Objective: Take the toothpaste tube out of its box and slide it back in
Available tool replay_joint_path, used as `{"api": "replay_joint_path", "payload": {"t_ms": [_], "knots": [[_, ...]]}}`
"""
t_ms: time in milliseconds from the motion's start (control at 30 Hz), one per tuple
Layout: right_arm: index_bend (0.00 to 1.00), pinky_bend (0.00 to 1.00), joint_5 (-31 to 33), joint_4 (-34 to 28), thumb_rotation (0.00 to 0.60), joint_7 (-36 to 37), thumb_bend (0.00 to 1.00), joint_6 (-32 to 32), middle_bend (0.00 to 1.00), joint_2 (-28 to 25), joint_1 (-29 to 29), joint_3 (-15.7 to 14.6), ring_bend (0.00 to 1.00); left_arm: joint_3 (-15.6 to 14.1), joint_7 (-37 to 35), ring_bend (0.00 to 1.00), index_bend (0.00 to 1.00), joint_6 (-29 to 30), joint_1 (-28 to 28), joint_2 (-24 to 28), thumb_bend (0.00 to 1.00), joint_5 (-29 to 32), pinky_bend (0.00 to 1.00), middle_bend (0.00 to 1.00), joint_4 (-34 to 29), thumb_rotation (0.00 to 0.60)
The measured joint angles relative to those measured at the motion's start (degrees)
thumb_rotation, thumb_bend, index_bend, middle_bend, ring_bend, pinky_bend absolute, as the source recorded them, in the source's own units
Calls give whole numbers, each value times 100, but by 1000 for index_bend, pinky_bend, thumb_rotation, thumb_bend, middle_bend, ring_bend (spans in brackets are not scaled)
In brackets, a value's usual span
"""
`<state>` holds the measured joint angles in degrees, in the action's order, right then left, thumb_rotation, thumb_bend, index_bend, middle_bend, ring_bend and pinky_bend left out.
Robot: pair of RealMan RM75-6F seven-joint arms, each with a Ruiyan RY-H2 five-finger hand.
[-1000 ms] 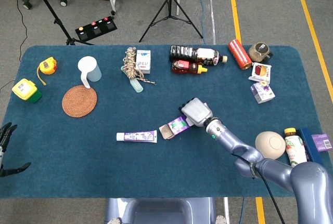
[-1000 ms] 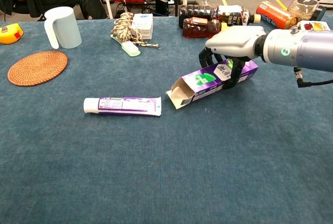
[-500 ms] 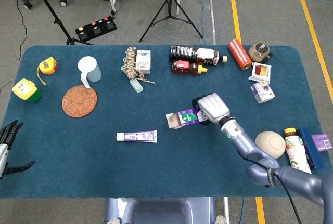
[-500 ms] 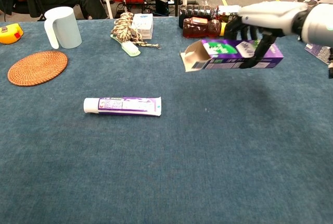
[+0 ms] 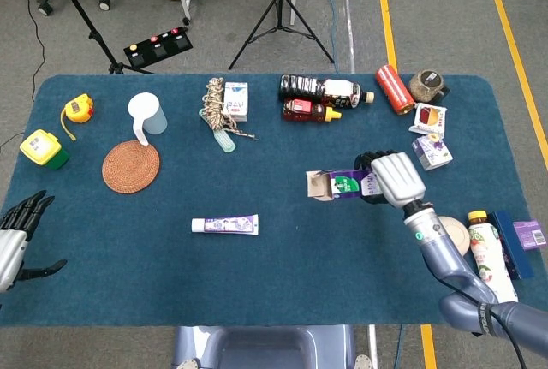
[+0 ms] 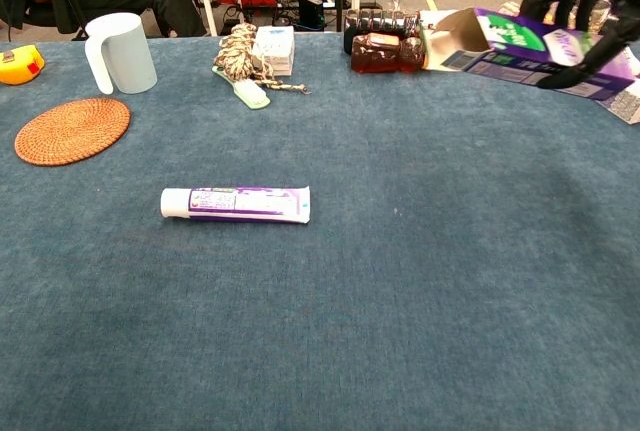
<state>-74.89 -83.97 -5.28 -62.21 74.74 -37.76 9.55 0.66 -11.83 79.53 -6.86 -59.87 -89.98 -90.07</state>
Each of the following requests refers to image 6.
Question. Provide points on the black power box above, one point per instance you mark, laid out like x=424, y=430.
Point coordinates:
x=311, y=11

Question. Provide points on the bear-shaped honey bottle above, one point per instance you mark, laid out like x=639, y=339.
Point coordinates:
x=380, y=53

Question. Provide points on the yellow tape measure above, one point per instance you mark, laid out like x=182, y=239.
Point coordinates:
x=17, y=68

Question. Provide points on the purple toothpaste carton box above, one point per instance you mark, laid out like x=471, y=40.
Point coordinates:
x=520, y=38

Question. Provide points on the purple white toothpaste tube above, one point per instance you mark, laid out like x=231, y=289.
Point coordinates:
x=225, y=203

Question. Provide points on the white tissue packet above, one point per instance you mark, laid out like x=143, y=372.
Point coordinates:
x=277, y=48

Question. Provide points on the small purple white carton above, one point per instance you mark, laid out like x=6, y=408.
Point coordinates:
x=627, y=108

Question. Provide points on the pale green brush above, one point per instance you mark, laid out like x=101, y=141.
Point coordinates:
x=252, y=96

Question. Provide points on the dark tea plastic bottle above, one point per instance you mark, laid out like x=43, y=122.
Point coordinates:
x=375, y=21

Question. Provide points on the round woven rattan coaster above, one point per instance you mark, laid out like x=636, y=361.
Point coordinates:
x=72, y=131

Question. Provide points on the blue carpet table cover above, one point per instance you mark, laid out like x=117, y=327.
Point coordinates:
x=300, y=326

